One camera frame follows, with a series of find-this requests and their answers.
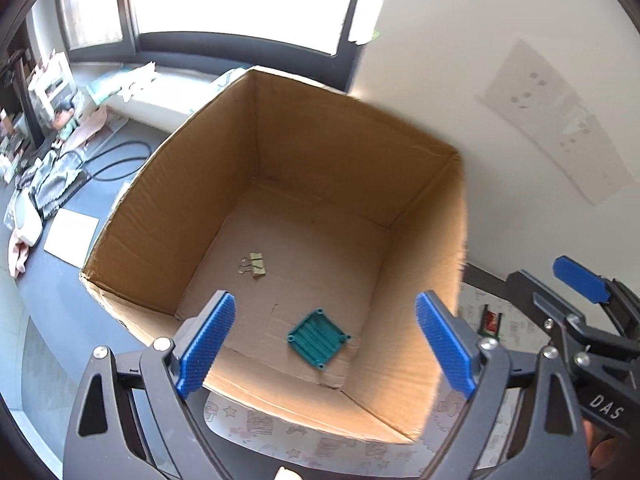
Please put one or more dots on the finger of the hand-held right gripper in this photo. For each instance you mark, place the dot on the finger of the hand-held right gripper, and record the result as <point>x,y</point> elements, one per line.
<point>580,277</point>
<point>530,292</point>

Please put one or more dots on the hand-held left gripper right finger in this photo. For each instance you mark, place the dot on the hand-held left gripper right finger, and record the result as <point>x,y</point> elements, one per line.
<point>447,345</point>

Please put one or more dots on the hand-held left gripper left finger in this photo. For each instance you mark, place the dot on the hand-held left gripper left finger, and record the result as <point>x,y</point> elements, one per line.
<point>207,345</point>

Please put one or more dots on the brown cardboard box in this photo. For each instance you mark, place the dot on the brown cardboard box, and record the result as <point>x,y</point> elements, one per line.
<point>310,200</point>

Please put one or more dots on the person's right hand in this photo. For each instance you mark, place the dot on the person's right hand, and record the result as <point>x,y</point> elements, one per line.
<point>600,442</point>

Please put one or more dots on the red candy wrapper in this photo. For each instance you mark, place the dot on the red candy wrapper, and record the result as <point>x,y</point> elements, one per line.
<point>492,321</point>

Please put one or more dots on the olive binder clip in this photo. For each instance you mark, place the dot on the olive binder clip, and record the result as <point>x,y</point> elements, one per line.
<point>259,271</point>
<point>257,258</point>

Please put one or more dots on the green square ribbed plastic part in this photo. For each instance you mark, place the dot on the green square ribbed plastic part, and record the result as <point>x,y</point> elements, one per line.
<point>319,338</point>

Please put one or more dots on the white printed cartoon mat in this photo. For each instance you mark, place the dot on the white printed cartoon mat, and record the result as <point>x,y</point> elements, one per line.
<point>300,440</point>

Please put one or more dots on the white paper sheet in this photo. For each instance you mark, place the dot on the white paper sheet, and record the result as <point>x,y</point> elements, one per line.
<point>71,236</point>

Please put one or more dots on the white paper taped on window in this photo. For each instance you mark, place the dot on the white paper taped on window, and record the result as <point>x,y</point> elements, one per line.
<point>369,7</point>

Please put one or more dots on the dark framed window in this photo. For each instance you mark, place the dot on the dark framed window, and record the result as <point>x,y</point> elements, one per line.
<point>225,5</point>

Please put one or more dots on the green plastic U-shaped frame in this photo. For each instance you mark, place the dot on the green plastic U-shaped frame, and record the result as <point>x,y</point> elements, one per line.
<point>482,327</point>

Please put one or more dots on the white wall socket panel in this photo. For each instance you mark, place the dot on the white wall socket panel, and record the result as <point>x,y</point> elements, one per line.
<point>560,110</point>

